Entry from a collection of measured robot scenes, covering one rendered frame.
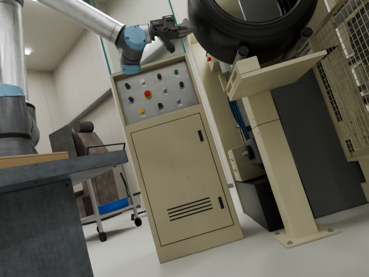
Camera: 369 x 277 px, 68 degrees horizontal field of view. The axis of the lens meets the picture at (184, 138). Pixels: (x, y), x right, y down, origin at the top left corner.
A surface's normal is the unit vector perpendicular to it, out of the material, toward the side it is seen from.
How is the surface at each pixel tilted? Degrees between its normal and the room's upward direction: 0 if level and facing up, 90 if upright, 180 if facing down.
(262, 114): 90
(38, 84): 90
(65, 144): 90
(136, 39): 90
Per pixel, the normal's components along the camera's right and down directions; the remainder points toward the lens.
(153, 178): -0.03, -0.13
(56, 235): 0.68, -0.29
